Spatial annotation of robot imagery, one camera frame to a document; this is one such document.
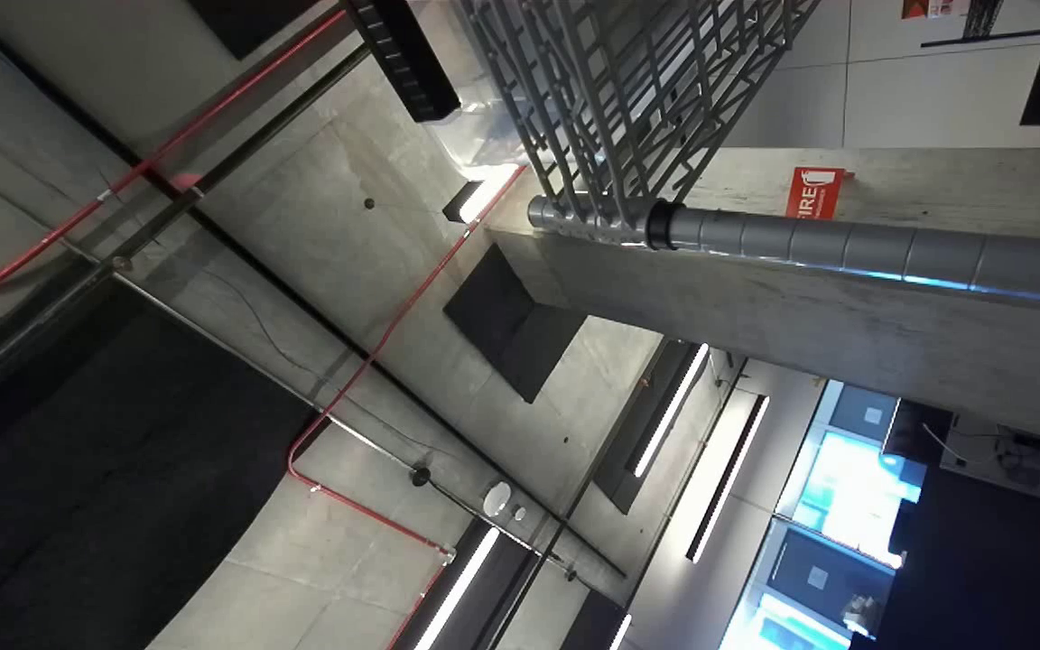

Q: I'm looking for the grey metal ceiling grille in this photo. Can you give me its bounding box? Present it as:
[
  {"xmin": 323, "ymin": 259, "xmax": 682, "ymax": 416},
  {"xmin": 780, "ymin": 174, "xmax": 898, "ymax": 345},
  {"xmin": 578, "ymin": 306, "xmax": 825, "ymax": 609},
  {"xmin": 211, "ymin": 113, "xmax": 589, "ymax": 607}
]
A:
[{"xmin": 459, "ymin": 0, "xmax": 819, "ymax": 231}]

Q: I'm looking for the white ceiling smoke detector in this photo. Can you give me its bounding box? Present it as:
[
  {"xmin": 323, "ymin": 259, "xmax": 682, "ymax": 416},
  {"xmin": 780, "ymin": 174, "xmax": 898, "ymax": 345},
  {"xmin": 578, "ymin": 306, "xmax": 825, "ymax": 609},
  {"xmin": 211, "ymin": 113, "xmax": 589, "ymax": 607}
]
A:
[{"xmin": 482, "ymin": 479, "xmax": 514, "ymax": 520}]

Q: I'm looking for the grey ventilation duct pipe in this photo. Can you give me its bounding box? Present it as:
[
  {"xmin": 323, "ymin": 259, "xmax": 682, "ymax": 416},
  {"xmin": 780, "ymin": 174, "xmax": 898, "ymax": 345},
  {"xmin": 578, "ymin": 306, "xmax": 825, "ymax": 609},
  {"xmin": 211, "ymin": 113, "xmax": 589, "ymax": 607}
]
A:
[{"xmin": 526, "ymin": 196, "xmax": 1040, "ymax": 306}]

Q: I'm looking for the red ceiling cable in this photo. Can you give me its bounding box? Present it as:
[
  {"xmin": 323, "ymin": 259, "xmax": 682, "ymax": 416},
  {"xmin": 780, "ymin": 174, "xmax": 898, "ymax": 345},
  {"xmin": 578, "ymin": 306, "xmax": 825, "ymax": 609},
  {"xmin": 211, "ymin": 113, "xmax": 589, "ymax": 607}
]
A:
[{"xmin": 0, "ymin": 3, "xmax": 530, "ymax": 650}]

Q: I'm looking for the red wall sign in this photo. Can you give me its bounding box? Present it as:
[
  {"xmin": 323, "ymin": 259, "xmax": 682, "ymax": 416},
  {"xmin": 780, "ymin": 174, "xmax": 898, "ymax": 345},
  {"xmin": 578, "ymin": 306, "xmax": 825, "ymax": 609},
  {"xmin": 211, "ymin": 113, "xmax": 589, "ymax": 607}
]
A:
[{"xmin": 787, "ymin": 165, "xmax": 851, "ymax": 219}]

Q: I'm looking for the linear ceiling light strip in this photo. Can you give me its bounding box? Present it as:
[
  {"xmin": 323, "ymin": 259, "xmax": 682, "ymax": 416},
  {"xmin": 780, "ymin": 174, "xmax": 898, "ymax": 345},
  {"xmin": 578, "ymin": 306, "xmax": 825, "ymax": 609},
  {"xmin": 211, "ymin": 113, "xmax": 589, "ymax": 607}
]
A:
[{"xmin": 413, "ymin": 527, "xmax": 502, "ymax": 650}]

